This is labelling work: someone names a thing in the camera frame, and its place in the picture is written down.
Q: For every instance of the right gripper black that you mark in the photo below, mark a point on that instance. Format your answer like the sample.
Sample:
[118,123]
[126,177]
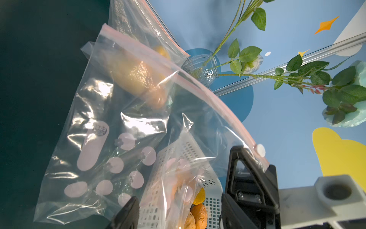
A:
[259,190]

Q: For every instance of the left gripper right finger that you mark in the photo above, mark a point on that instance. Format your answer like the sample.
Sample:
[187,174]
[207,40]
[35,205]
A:
[233,217]

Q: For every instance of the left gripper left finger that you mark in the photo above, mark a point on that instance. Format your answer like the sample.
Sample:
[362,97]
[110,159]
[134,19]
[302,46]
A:
[127,217]

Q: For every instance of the spare clear zipper bag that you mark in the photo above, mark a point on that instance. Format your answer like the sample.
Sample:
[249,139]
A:
[111,138]

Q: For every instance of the large orange potato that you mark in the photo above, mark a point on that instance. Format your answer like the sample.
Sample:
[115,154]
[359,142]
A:
[131,74]

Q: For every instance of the clear zipper bag pink zipper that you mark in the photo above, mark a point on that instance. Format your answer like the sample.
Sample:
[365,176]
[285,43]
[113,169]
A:
[144,30]

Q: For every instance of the yellow green potato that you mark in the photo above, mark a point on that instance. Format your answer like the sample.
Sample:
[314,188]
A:
[163,52]

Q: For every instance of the wrinkled orange potato bottom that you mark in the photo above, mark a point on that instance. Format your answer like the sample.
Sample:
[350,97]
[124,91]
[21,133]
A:
[197,217]

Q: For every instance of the white perforated plastic basket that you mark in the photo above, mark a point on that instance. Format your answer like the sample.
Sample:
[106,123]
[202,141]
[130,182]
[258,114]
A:
[181,170]

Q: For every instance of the orange artificial flower stem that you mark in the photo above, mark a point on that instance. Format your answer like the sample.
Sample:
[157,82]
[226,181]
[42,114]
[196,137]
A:
[241,59]

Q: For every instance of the ribbed glass vase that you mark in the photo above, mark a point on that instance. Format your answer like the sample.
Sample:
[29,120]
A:
[203,68]

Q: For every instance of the mint artificial rose stem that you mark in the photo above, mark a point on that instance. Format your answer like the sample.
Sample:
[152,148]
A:
[343,94]

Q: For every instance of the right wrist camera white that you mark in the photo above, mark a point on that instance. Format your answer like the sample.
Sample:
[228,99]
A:
[330,200]

